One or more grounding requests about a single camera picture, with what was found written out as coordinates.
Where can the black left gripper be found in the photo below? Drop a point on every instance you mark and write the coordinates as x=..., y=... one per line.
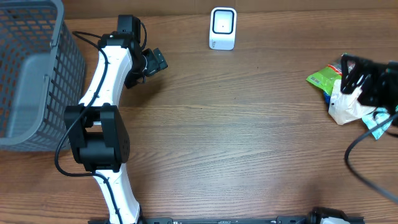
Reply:
x=157, y=61

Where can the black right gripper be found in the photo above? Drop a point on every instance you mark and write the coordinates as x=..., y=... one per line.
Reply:
x=380, y=74

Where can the green snack bag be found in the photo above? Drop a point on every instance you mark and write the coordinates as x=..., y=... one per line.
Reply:
x=325, y=78

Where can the beige snack bag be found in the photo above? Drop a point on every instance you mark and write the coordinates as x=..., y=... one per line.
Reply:
x=345, y=108

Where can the teal wrapper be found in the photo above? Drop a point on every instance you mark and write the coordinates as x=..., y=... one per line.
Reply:
x=375, y=118

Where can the blue Oreo cookie pack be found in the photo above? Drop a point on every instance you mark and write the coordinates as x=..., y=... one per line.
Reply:
x=326, y=98

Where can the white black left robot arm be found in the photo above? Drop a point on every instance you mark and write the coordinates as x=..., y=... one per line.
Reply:
x=96, y=132

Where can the grey plastic mesh basket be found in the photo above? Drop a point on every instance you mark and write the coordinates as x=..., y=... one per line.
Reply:
x=42, y=72

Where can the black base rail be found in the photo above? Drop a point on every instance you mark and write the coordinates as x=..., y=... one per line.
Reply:
x=279, y=220

